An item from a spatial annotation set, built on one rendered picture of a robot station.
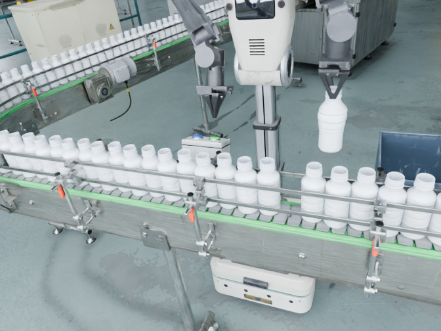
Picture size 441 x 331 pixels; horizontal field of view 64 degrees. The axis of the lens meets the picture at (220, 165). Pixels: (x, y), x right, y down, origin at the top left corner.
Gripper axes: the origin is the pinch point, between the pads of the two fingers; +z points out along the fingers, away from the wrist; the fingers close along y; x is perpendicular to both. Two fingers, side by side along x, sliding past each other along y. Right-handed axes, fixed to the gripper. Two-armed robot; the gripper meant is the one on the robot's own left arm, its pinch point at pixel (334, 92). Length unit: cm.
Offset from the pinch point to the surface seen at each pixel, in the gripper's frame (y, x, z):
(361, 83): 337, 7, 116
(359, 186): -13.1, -8.5, 17.7
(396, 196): -14.1, -16.2, 18.2
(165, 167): -15.8, 43.0, 18.0
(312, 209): -14.3, 2.0, 25.8
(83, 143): -15, 72, 14
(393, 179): -10.4, -15.4, 16.3
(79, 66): 78, 160, 19
